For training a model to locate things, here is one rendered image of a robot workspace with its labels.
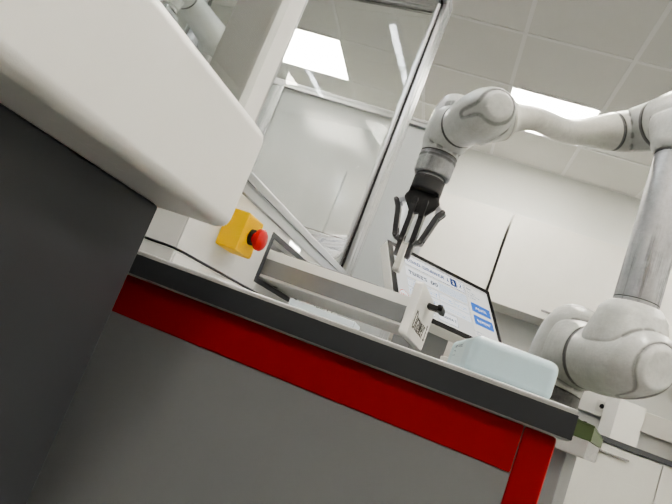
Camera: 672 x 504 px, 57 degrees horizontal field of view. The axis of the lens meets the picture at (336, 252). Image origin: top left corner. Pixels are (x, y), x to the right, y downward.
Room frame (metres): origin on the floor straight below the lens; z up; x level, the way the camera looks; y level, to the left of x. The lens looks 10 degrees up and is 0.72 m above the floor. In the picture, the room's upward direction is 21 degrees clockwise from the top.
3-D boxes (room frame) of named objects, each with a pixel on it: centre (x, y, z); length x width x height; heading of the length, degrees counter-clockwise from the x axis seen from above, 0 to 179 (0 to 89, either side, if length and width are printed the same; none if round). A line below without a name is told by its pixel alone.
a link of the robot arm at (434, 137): (1.39, -0.15, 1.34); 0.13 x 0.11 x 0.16; 13
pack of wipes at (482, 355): (0.72, -0.22, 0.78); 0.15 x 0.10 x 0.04; 175
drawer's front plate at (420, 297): (1.32, -0.22, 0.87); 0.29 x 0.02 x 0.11; 162
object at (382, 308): (1.39, -0.02, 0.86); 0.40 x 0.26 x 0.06; 72
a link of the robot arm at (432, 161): (1.40, -0.15, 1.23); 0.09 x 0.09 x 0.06
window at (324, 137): (1.47, 0.10, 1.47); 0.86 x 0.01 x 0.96; 162
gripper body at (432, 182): (1.40, -0.15, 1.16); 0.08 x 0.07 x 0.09; 72
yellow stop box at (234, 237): (1.10, 0.17, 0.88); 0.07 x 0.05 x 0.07; 162
